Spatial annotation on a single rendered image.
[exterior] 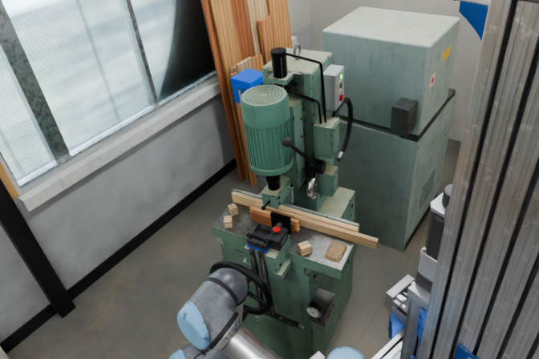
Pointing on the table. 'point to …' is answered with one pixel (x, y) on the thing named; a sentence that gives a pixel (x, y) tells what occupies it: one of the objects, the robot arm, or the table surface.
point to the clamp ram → (281, 221)
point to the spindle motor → (267, 129)
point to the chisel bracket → (277, 193)
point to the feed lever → (306, 157)
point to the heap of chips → (335, 252)
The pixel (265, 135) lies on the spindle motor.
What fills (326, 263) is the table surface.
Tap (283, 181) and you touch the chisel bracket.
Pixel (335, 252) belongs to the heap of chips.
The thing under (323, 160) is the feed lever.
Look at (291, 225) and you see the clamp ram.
